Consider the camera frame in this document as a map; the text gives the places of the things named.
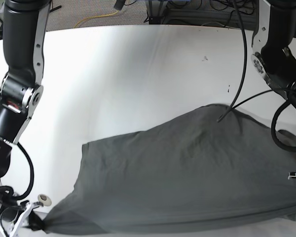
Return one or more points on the dark grey T-shirt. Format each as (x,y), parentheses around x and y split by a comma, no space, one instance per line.
(189,174)

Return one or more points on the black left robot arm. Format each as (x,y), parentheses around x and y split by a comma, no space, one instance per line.
(272,57)

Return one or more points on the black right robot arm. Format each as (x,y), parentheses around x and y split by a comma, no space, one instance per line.
(24,27)

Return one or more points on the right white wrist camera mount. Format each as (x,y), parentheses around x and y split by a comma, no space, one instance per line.
(14,218)

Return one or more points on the left table cable grommet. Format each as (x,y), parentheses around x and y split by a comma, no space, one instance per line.
(45,200)

